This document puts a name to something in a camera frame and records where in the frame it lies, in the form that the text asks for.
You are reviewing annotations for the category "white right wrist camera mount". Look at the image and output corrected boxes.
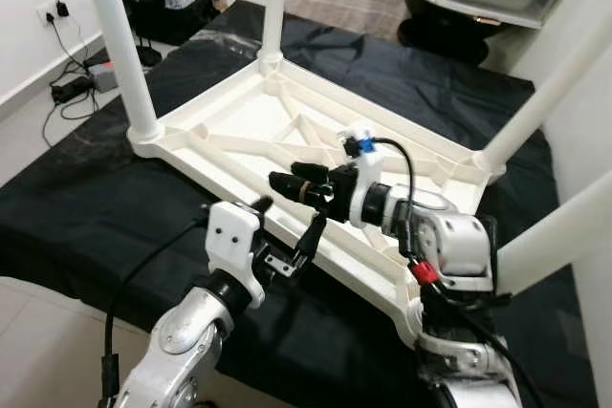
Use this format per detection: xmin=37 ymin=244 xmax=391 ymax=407
xmin=339 ymin=123 xmax=383 ymax=229

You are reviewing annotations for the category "black power brick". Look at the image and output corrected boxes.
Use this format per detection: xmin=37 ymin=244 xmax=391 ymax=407
xmin=50 ymin=76 xmax=95 ymax=105

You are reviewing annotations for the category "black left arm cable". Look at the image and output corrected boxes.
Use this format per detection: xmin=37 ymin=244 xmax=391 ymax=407
xmin=96 ymin=217 xmax=211 ymax=408

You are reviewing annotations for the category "black round stool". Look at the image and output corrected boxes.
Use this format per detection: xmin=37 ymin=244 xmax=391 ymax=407
xmin=400 ymin=21 xmax=498 ymax=65

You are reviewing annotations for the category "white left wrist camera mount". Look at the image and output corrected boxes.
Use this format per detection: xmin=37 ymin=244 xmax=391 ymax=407
xmin=206 ymin=201 xmax=273 ymax=311

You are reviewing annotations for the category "black tablecloth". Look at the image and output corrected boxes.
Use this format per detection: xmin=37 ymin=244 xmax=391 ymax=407
xmin=0 ymin=0 xmax=599 ymax=408

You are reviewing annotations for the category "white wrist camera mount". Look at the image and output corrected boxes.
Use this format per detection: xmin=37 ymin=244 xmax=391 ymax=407
xmin=339 ymin=123 xmax=383 ymax=229
xmin=206 ymin=201 xmax=273 ymax=311

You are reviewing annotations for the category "white wall socket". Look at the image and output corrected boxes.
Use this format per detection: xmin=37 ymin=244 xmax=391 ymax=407
xmin=36 ymin=0 xmax=73 ymax=27

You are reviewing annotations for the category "black floor cable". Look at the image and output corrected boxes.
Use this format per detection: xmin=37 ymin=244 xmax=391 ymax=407
xmin=40 ymin=93 xmax=101 ymax=146
xmin=43 ymin=14 xmax=97 ymax=79

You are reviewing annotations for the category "grey box red label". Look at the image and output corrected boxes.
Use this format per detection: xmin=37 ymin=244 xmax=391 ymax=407
xmin=88 ymin=56 xmax=120 ymax=92

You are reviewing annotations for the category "black router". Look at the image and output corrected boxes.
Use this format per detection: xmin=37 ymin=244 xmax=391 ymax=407
xmin=134 ymin=40 xmax=164 ymax=67

